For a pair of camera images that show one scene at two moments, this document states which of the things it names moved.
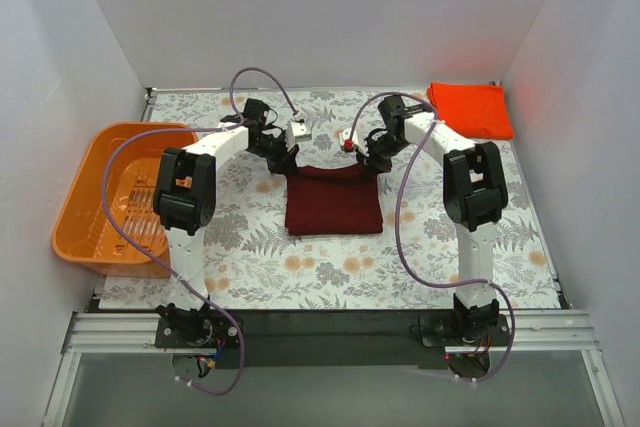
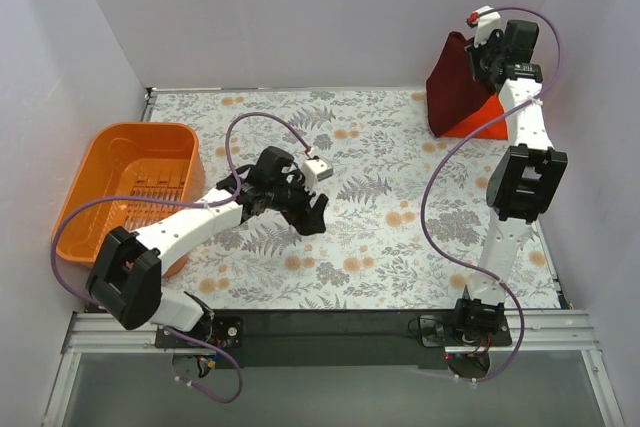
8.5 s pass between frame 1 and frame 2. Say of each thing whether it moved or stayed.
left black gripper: moved
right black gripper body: moved
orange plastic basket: stayed
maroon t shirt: moved
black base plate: stayed
